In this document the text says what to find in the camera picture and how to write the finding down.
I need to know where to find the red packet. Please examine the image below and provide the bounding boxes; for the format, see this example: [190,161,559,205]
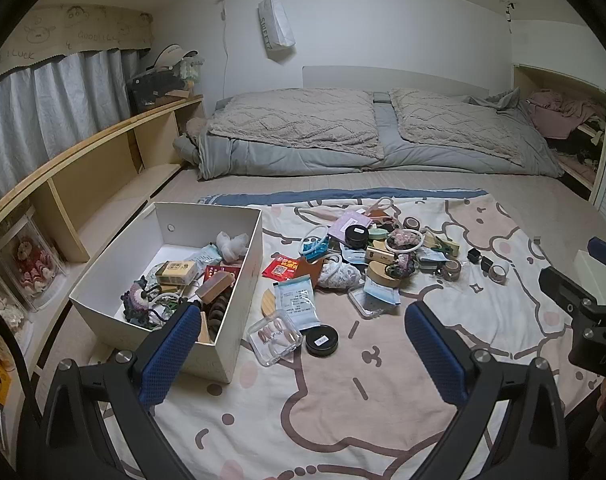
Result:
[261,254,304,281]

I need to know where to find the grey curtain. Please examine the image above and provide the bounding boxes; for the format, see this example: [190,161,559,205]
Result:
[0,49,145,213]

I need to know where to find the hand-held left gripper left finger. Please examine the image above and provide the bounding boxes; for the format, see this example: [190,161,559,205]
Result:
[36,302,206,480]

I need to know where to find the pink scissors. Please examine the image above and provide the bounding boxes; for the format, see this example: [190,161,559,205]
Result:
[357,197,400,222]

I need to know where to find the wooden shelf unit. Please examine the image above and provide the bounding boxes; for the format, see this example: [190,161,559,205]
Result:
[0,94,206,401]

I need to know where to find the green plush toy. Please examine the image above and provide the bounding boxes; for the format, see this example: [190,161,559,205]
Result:
[180,54,205,92]

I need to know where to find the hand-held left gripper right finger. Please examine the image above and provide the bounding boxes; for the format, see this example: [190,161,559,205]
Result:
[404,300,568,480]

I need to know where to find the clear display box red plush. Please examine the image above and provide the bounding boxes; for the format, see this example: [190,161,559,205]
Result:
[0,219,67,312]

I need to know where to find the beige textured pillow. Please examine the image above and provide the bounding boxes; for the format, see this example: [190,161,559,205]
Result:
[389,87,564,181]
[206,87,384,161]

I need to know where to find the brown box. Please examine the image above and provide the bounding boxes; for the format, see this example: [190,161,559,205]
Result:
[195,273,234,304]

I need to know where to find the pink bead bag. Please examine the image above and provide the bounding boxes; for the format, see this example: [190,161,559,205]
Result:
[390,231,421,250]

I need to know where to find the white plastic hoop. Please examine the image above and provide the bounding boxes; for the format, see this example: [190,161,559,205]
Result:
[385,230,427,254]

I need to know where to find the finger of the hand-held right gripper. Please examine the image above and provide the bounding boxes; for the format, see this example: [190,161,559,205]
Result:
[539,266,604,342]

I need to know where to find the white hanging pouch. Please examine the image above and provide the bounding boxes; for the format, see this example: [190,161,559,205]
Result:
[257,0,297,61]

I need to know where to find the white bracelet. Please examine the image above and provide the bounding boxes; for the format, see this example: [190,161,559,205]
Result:
[302,226,329,249]

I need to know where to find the yellow green small box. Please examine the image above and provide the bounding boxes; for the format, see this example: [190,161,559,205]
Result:
[155,259,197,285]

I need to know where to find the round wooden lid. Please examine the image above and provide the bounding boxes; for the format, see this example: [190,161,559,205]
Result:
[259,287,285,322]

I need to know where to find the white tissue ball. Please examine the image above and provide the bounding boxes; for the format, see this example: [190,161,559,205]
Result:
[215,231,252,264]

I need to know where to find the clear plastic nail case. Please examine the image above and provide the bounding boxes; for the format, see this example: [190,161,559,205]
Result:
[246,310,303,367]

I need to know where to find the multicolour crochet scrunchie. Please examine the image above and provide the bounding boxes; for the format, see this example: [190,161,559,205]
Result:
[387,254,422,279]

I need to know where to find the white cap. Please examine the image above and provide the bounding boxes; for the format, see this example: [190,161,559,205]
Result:
[146,44,199,70]

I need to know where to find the black bag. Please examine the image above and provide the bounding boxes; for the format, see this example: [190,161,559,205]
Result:
[126,67,190,116]

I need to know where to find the person's right forearm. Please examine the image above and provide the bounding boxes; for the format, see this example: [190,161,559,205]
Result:
[565,379,606,480]

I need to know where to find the clear display box white plush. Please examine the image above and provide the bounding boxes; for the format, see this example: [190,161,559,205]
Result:
[0,270,35,343]

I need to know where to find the brown hair claw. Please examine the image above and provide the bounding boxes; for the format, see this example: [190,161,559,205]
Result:
[205,294,232,344]

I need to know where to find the white hanging cable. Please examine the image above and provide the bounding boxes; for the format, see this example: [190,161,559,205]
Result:
[219,0,231,103]

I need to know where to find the brown leather piece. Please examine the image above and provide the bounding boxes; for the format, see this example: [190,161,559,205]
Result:
[293,255,327,289]

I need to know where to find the purple pouch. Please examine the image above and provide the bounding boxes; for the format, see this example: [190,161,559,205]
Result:
[328,209,374,249]

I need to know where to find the wooden closet niche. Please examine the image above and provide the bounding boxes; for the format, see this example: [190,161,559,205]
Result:
[512,62,606,203]

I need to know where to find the dark crochet doll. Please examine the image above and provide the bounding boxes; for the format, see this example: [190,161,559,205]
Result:
[120,279,159,327]

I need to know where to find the white headboard panel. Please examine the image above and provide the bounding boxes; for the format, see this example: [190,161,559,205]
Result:
[302,65,491,97]

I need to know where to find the red booklet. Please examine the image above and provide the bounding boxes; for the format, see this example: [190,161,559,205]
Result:
[202,264,242,286]

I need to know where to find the beige printed valance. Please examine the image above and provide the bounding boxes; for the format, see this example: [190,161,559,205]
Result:
[0,5,155,87]

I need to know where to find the wooden oval box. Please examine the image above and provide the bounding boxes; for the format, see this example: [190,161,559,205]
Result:
[365,260,409,289]

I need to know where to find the printed blanket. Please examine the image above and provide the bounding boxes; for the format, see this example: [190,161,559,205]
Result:
[98,195,604,480]

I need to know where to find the black round jar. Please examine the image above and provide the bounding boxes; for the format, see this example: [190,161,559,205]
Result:
[343,226,369,250]

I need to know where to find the pink clothes pile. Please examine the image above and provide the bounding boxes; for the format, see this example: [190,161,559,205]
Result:
[525,88,606,139]

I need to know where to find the white cardboard box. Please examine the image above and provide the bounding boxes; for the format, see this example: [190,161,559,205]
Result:
[69,202,264,385]

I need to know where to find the beige small box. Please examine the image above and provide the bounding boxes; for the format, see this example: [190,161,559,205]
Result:
[365,239,397,264]

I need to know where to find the black round tin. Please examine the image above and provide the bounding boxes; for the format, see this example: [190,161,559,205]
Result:
[305,324,340,358]

